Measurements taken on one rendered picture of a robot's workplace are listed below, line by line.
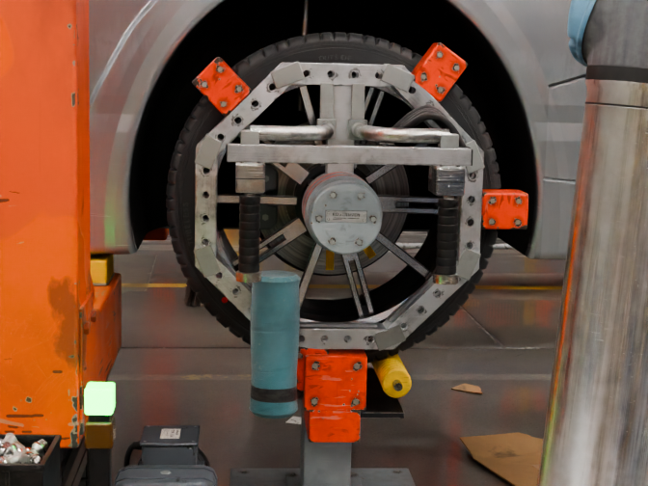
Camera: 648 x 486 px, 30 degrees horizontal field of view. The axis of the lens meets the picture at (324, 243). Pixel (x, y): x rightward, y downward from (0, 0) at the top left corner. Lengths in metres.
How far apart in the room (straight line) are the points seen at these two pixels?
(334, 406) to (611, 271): 1.26
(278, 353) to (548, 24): 0.83
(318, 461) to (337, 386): 0.26
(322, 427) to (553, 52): 0.85
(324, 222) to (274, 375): 0.29
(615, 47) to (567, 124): 1.30
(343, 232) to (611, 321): 1.05
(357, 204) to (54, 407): 0.63
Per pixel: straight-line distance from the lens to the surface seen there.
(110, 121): 2.36
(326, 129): 2.10
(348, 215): 2.13
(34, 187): 1.86
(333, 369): 2.32
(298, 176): 2.37
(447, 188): 2.07
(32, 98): 1.85
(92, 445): 1.76
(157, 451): 2.26
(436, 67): 2.28
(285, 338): 2.18
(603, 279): 1.14
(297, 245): 2.48
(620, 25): 1.14
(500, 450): 3.62
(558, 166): 2.43
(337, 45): 2.34
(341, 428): 2.35
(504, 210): 2.32
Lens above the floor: 1.12
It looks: 8 degrees down
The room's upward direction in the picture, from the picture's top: 1 degrees clockwise
